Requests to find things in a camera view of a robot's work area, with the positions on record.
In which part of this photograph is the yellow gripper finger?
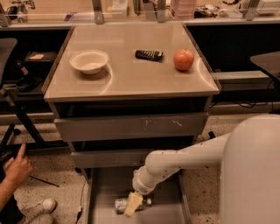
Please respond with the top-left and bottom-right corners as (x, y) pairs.
(124, 192), (143, 216)

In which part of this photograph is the person's forearm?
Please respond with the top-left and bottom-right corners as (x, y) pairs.
(0, 178), (17, 211)

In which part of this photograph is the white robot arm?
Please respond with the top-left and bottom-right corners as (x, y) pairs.
(125, 114), (280, 224)

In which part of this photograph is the open bottom grey drawer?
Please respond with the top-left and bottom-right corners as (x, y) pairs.
(84, 167), (192, 224)

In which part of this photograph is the middle grey drawer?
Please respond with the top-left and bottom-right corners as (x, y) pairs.
(71, 146), (196, 170)

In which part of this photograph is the top grey drawer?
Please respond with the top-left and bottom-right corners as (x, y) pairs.
(54, 112), (208, 142)

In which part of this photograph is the grey drawer cabinet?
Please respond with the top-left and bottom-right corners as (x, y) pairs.
(41, 22), (222, 224)

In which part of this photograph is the person's hand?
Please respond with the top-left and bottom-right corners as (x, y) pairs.
(3, 144), (33, 188)

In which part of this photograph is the white sneaker upper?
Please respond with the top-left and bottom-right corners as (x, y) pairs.
(21, 198), (57, 219)

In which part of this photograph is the white sneaker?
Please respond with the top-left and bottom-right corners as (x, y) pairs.
(21, 198), (57, 219)
(29, 214), (53, 224)

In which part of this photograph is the white sneaker lower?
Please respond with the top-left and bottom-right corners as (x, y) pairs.
(29, 214), (53, 224)

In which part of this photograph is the white bowl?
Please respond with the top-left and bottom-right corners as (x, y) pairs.
(69, 50), (109, 74)

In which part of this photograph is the red apple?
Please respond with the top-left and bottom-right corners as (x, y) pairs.
(173, 49), (194, 71)

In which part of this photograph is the black box on shelf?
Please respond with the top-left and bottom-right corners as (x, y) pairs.
(24, 52), (57, 70)

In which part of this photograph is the pink plastic container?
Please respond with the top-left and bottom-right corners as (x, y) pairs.
(170, 0), (196, 20)

